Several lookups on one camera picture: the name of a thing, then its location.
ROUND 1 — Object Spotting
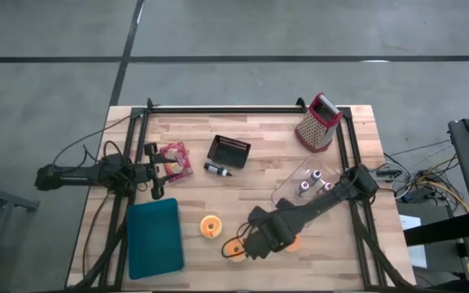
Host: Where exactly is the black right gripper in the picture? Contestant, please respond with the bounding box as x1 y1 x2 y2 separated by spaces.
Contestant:
243 205 297 261

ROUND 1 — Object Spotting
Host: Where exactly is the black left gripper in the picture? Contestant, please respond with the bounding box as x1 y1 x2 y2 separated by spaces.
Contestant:
130 142 178 200

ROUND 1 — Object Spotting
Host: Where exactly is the red snack packet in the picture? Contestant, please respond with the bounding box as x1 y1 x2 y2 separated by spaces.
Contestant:
159 141 195 183

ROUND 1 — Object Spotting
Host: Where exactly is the toy donut pink icing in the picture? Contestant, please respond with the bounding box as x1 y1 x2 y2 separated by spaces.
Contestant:
285 234 301 253

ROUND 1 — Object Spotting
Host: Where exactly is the black slotted plastic basket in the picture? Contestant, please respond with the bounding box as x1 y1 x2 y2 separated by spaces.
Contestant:
207 134 252 169

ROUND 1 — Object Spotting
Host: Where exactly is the plain toy donut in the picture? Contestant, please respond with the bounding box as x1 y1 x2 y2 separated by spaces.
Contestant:
199 214 224 240

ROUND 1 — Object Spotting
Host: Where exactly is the clear plastic container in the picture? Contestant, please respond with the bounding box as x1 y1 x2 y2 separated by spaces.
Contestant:
270 154 344 209

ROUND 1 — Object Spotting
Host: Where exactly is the teal plastic tray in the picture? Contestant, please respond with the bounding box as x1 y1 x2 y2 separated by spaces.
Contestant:
125 197 186 281

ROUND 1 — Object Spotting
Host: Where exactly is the red-trimmed metal box grater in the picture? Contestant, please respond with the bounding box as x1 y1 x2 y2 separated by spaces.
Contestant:
293 91 344 154

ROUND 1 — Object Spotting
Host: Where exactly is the white paper sheet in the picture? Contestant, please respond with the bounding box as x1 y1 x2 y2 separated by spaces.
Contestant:
398 214 428 269

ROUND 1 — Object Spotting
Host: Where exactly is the black metal beam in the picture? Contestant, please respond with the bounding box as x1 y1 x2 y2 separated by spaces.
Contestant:
402 212 469 247

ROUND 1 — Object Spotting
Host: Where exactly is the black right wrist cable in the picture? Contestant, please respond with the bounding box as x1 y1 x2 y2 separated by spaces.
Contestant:
221 221 260 260

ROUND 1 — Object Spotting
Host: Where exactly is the thin grey cable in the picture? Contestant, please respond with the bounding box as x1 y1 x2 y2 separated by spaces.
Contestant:
51 115 134 168

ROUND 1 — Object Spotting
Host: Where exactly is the black aluminium table frame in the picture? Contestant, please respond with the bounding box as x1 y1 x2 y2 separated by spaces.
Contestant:
73 97 413 292

